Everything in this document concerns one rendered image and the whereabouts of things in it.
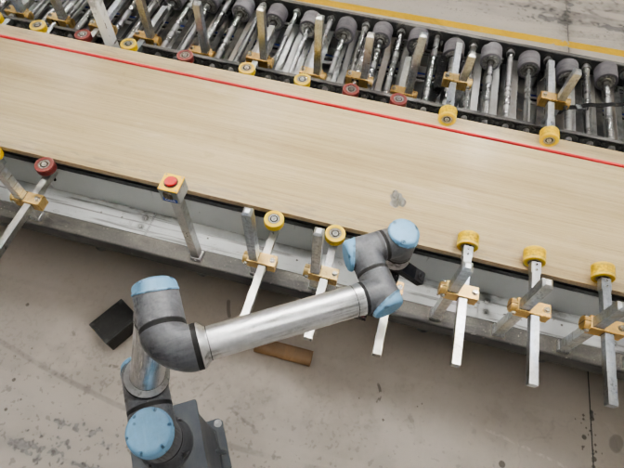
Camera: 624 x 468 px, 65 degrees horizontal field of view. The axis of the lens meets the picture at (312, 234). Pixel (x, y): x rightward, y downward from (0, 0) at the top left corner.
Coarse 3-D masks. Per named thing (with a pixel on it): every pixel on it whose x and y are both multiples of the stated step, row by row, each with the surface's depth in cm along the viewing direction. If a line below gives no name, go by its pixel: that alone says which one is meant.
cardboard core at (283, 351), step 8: (264, 344) 251; (272, 344) 252; (280, 344) 252; (288, 344) 253; (256, 352) 254; (264, 352) 252; (272, 352) 251; (280, 352) 250; (288, 352) 250; (296, 352) 250; (304, 352) 250; (312, 352) 251; (288, 360) 252; (296, 360) 250; (304, 360) 249
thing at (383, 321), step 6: (384, 318) 178; (378, 324) 177; (384, 324) 177; (378, 330) 176; (384, 330) 176; (378, 336) 174; (378, 342) 173; (378, 348) 172; (372, 354) 172; (378, 354) 171
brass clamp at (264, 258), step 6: (246, 252) 194; (246, 258) 192; (258, 258) 192; (264, 258) 192; (276, 258) 192; (246, 264) 193; (252, 264) 193; (258, 264) 192; (264, 264) 191; (270, 264) 191; (276, 264) 193; (270, 270) 194
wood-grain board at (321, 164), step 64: (0, 64) 234; (64, 64) 235; (128, 64) 237; (192, 64) 238; (0, 128) 213; (64, 128) 215; (128, 128) 216; (192, 128) 217; (256, 128) 218; (320, 128) 219; (384, 128) 220; (192, 192) 200; (256, 192) 200; (320, 192) 201; (384, 192) 202; (448, 192) 203; (512, 192) 204; (576, 192) 205; (512, 256) 188; (576, 256) 189
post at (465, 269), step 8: (464, 264) 159; (472, 264) 159; (456, 272) 166; (464, 272) 159; (472, 272) 158; (456, 280) 165; (464, 280) 164; (448, 288) 172; (456, 288) 169; (440, 296) 184; (440, 304) 182; (448, 304) 181; (432, 312) 194; (440, 312) 188
